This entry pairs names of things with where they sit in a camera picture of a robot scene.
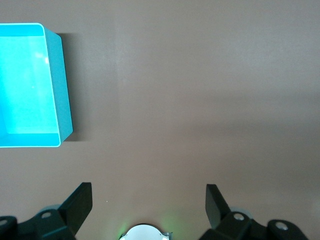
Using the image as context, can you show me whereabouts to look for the brown table mat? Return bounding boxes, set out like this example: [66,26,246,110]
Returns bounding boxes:
[0,0,320,240]

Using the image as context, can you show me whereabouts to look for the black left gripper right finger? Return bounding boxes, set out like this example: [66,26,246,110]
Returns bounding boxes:
[199,184,309,240]

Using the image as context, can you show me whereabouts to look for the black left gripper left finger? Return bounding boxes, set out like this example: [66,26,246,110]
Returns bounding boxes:
[0,182,93,240]

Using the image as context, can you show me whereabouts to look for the teal plastic bin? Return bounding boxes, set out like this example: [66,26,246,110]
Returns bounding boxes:
[0,22,74,148]

